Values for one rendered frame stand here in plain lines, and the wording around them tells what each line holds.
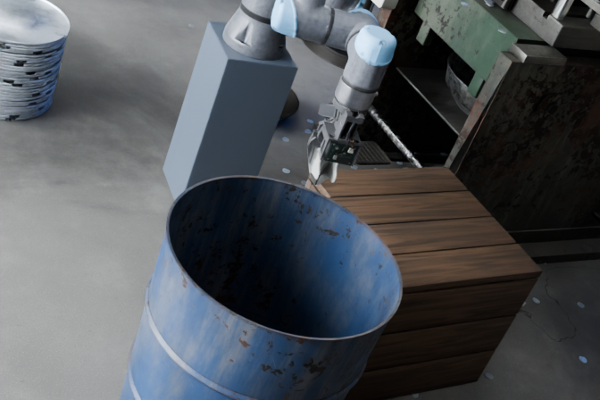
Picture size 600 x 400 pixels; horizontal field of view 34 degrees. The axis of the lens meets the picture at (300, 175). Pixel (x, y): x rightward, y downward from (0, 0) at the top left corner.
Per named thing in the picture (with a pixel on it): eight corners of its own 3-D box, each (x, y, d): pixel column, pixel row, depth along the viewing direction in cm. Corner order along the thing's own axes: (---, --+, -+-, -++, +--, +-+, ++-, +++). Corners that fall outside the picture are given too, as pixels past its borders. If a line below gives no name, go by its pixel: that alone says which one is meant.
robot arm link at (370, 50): (395, 28, 190) (403, 48, 183) (375, 76, 196) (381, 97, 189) (357, 17, 188) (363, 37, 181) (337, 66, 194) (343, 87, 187)
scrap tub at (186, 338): (145, 553, 167) (224, 354, 142) (75, 369, 195) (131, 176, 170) (348, 505, 190) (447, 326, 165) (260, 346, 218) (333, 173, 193)
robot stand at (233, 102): (178, 212, 248) (228, 58, 225) (162, 169, 261) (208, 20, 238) (243, 215, 256) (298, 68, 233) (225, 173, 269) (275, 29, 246)
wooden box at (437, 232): (339, 408, 210) (400, 287, 192) (262, 287, 235) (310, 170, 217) (478, 381, 232) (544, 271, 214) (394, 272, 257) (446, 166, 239)
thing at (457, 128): (477, 156, 259) (478, 154, 258) (395, 68, 287) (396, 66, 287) (587, 156, 281) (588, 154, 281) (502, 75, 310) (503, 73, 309)
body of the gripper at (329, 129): (317, 162, 194) (337, 112, 188) (311, 138, 201) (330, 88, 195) (353, 170, 196) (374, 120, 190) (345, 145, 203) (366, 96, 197)
